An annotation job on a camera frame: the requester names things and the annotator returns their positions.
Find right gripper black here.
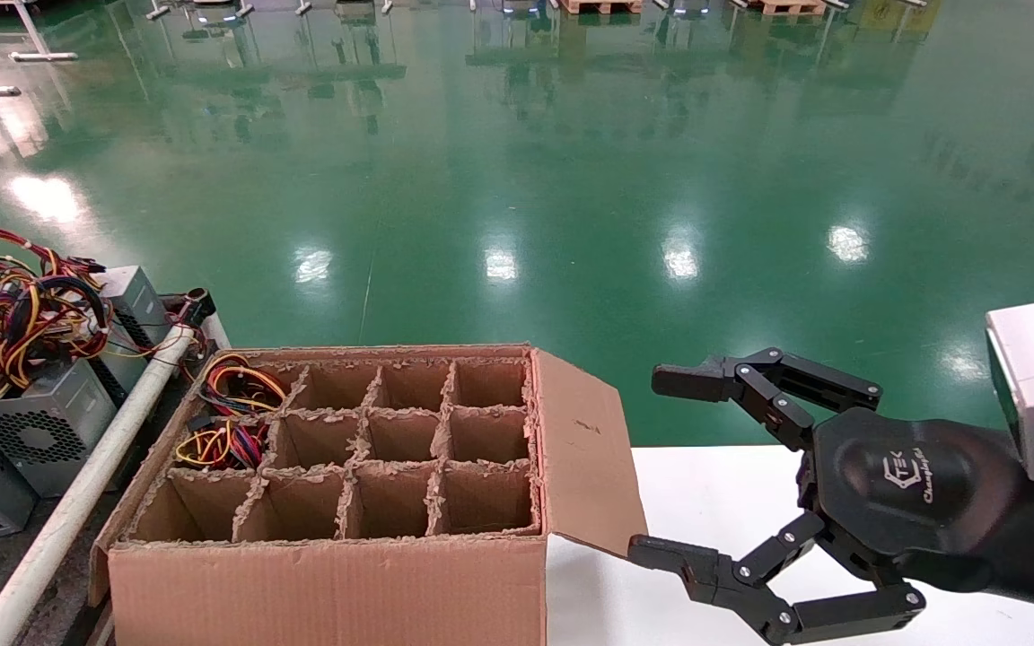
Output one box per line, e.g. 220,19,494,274
627,347,1025,645

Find cardboard cell divider insert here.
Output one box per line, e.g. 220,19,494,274
127,357,540,544

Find brown cardboard box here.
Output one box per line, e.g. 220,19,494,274
88,344,653,646

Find black pipe end connector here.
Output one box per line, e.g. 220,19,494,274
178,287,217,328

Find white plastic pipe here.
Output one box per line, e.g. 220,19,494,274
0,325,197,646

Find wires inside box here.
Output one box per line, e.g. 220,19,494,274
198,353,289,415

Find power supply with coloured cables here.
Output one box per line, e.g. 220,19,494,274
174,417,268,472

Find tangled coloured cable bundle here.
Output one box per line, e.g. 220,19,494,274
0,223,114,414

